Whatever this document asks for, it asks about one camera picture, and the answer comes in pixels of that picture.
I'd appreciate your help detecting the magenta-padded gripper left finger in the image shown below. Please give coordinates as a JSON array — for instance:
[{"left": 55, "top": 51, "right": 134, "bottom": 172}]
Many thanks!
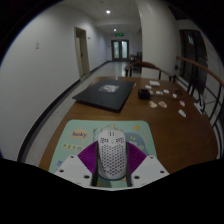
[{"left": 53, "top": 140, "right": 100, "bottom": 189}]

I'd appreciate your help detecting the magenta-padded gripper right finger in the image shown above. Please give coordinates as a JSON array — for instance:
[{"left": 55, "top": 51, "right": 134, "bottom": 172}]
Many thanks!
[{"left": 124, "top": 142, "right": 170, "bottom": 189}]

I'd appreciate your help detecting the white perforated computer mouse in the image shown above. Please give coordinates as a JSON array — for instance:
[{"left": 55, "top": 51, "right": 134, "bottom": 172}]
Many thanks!
[{"left": 96, "top": 129, "right": 128, "bottom": 181}]

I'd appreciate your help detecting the mint green printed mouse pad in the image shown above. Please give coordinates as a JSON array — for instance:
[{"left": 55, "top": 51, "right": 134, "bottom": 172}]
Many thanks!
[{"left": 48, "top": 119, "right": 158, "bottom": 188}]

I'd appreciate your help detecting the small black block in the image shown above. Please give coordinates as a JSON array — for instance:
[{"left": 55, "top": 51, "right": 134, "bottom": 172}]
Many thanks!
[{"left": 137, "top": 88, "right": 152, "bottom": 100}]

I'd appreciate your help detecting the black closed laptop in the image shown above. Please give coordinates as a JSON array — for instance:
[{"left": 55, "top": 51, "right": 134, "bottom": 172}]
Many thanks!
[{"left": 72, "top": 78, "right": 137, "bottom": 112}]

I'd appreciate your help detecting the wooden chair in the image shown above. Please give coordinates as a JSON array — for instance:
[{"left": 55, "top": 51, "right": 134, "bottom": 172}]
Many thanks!
[{"left": 124, "top": 60, "right": 174, "bottom": 82}]

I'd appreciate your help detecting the wood-topped black metal railing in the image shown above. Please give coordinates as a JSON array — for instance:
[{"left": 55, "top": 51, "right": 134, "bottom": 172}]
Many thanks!
[{"left": 174, "top": 54, "right": 224, "bottom": 158}]

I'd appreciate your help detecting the side door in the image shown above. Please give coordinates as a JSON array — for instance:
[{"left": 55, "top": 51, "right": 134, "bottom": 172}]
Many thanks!
[{"left": 74, "top": 26, "right": 91, "bottom": 79}]

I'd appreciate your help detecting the dark framed window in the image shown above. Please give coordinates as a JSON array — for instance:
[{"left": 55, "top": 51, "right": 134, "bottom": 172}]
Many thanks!
[{"left": 179, "top": 29, "right": 208, "bottom": 94}]

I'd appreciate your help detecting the glazed double door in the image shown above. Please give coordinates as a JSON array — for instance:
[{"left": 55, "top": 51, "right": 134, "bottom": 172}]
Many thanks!
[{"left": 110, "top": 39, "right": 130, "bottom": 62}]

